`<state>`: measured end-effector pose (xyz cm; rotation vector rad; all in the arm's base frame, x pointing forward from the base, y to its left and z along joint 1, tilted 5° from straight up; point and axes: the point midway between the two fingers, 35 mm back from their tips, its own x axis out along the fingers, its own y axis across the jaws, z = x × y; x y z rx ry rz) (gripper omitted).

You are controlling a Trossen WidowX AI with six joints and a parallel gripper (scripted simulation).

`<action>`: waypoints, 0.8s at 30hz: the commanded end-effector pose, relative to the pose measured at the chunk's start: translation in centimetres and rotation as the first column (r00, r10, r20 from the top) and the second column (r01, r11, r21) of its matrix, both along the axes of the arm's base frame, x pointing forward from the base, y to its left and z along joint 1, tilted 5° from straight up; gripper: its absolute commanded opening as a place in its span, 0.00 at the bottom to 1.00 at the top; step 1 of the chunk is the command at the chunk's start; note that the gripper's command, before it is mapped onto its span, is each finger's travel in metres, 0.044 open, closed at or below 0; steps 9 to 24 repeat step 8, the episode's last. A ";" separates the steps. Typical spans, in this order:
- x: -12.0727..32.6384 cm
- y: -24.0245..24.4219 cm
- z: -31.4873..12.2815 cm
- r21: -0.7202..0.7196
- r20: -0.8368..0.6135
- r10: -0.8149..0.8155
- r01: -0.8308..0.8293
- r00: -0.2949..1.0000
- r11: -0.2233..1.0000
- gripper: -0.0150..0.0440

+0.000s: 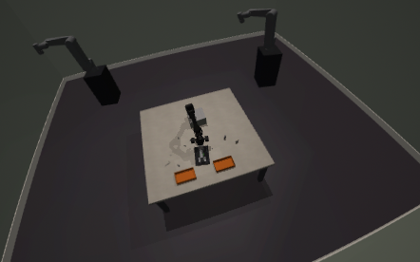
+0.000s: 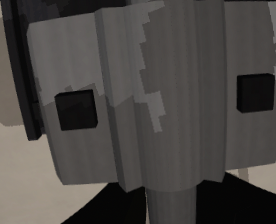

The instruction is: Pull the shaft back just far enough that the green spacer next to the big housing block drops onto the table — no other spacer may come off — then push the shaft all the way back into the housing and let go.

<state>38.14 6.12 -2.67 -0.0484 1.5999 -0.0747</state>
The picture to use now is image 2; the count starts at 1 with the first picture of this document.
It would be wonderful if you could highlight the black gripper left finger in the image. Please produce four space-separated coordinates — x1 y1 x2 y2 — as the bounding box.
61 183 147 224

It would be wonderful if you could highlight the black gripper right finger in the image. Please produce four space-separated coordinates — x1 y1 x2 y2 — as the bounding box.
195 172 276 224

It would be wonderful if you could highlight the grey metal shaft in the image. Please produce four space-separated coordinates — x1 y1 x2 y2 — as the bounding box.
125 0 197 224

